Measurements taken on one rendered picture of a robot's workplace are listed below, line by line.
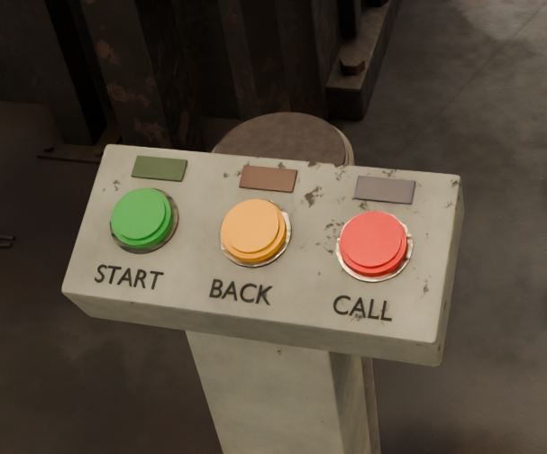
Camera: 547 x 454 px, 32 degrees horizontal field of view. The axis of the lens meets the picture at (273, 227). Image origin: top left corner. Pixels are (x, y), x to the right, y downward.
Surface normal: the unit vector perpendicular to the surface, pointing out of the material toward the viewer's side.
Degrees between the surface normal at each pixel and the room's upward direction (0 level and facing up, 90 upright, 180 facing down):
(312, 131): 0
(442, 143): 0
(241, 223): 20
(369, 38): 0
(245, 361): 90
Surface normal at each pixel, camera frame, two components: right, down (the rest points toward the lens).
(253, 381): -0.27, 0.71
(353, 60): -0.13, -0.70
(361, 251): -0.22, -0.41
